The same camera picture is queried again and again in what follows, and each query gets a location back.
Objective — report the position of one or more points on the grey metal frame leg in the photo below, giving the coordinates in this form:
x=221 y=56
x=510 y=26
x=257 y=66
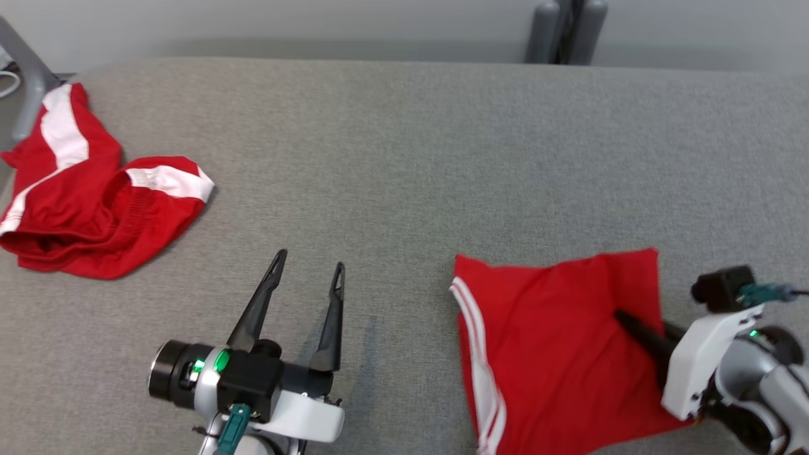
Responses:
x=31 y=88

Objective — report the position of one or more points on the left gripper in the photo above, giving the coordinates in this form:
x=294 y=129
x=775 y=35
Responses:
x=310 y=420

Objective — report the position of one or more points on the grey double-post stand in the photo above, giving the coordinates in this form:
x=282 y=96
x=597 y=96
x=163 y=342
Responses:
x=543 y=38

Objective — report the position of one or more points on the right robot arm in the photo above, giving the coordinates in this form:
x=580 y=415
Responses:
x=771 y=392

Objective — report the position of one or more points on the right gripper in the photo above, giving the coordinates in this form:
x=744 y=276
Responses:
x=698 y=366

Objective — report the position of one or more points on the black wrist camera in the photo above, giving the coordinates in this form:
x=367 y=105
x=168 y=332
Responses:
x=723 y=287
x=249 y=385

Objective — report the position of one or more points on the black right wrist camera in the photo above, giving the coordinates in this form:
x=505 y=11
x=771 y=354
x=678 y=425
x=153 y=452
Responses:
x=723 y=287

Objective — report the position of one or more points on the red shorts with white stripes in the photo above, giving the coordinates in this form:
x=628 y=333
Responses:
x=82 y=221

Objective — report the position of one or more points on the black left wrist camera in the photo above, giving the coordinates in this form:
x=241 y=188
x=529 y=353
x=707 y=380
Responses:
x=249 y=385

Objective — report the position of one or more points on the red Bulls jersey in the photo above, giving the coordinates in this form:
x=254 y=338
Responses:
x=556 y=354

